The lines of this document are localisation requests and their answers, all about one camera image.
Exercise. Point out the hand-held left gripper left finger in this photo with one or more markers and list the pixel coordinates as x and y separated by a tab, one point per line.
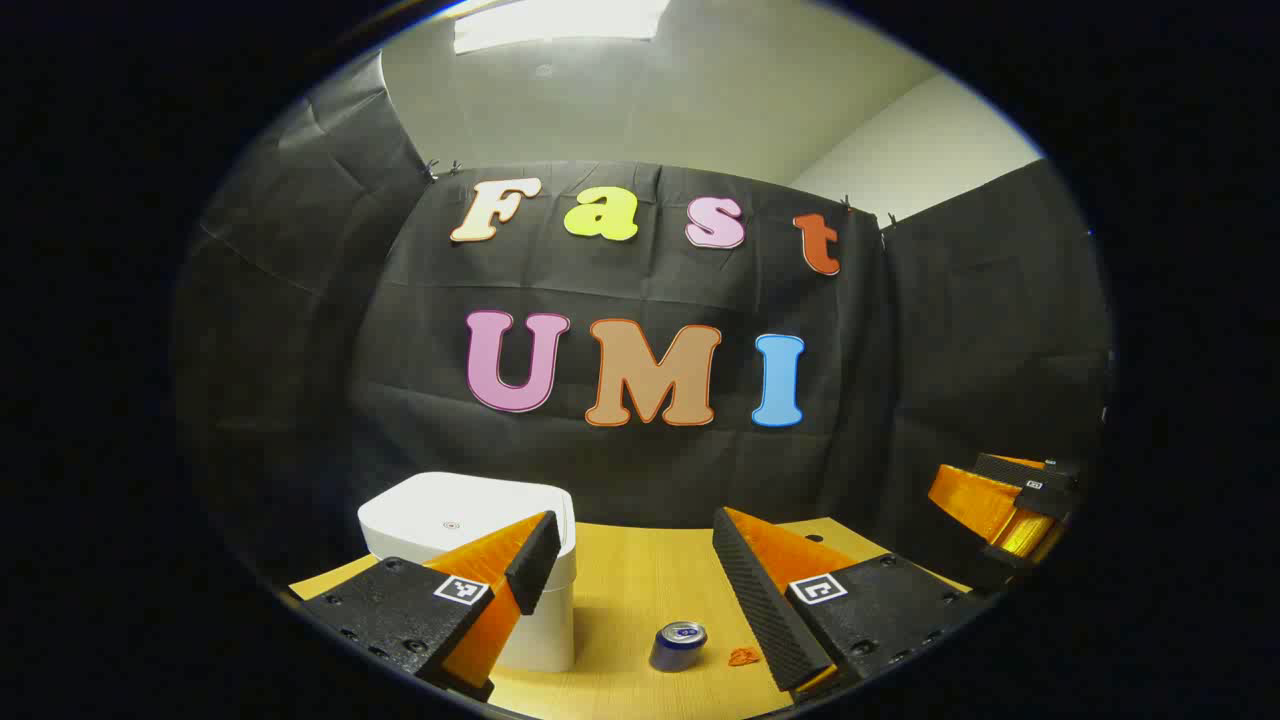
535	560

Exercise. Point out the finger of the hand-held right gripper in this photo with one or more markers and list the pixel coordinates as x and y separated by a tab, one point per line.
975	495

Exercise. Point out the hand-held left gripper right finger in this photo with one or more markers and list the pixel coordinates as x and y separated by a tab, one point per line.
760	600

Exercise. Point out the orange paper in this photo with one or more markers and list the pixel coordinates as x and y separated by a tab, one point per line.
744	657

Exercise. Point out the blue pop can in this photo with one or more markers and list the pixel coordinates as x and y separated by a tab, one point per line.
676	648

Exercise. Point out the white desktop garbage bin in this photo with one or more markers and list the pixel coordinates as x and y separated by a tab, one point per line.
450	510

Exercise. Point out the wooden desktop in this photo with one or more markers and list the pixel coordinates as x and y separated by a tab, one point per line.
630	580

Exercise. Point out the ceiling light panel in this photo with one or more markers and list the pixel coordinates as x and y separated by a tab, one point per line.
560	20

